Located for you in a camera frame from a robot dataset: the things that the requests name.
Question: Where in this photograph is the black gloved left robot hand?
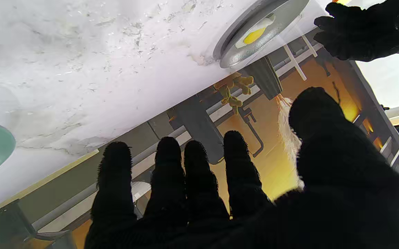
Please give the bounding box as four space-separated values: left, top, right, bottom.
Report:
314 0 399 63

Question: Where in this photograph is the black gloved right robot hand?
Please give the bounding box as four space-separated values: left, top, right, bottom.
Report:
84 86 399 249

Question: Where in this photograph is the toy fried egg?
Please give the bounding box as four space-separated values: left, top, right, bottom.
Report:
235 14 276 49

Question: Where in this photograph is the grey round plate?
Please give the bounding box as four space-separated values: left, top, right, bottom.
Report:
213 0 310 68

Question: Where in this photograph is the white pampas grass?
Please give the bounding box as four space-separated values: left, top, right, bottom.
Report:
275 93 305 191

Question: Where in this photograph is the dark ribbed vase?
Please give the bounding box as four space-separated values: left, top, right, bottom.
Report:
244 57 283 101

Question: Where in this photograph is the yellow ginger root decoration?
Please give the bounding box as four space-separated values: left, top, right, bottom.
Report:
213 73 255 115

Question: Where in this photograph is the black kitchen faucet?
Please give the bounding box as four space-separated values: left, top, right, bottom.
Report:
238 107 265 158

